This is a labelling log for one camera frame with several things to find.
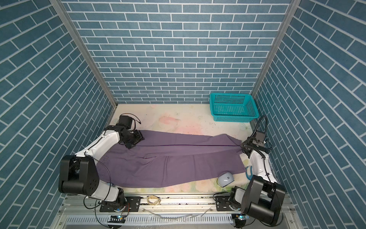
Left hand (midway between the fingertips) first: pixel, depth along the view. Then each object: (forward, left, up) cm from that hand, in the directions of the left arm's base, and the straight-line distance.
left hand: (142, 139), depth 89 cm
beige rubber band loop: (-34, -12, -9) cm, 37 cm away
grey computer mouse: (-25, -48, 0) cm, 54 cm away
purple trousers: (-10, -13, -8) cm, 18 cm away
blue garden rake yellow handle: (-22, -65, -8) cm, 69 cm away
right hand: (-5, -65, +1) cm, 65 cm away
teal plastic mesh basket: (+35, -68, -7) cm, 77 cm away
